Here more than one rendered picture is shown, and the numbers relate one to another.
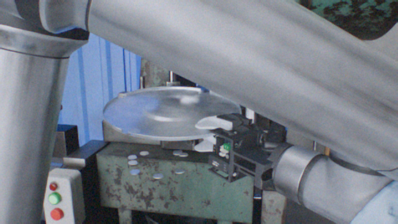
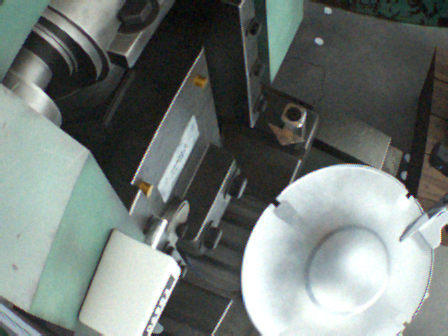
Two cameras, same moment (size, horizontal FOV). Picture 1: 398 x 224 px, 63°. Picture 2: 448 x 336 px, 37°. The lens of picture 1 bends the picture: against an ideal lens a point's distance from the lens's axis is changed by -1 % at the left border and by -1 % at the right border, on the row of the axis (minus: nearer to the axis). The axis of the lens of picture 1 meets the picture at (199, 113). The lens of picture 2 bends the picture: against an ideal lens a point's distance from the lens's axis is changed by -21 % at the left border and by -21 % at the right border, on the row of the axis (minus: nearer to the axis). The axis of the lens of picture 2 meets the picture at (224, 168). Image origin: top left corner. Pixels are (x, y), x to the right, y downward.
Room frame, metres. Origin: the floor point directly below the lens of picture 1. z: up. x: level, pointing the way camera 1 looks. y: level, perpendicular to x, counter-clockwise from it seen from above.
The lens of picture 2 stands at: (0.75, 0.23, 1.77)
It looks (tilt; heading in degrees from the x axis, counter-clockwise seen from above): 73 degrees down; 294
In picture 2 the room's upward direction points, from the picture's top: 11 degrees counter-clockwise
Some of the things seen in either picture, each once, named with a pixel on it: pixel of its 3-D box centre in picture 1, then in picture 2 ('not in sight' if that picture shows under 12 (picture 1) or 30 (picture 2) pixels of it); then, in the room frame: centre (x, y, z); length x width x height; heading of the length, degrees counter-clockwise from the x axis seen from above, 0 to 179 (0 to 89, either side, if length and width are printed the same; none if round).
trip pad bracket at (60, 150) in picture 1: (58, 158); not in sight; (0.79, 0.37, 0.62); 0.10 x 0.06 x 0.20; 78
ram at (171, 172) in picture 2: not in sight; (140, 150); (0.92, 0.03, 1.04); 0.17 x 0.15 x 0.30; 168
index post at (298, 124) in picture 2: (250, 108); (293, 125); (0.80, -0.13, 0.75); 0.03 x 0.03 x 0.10; 78
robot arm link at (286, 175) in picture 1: (298, 175); not in sight; (0.42, -0.14, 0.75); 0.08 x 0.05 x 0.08; 130
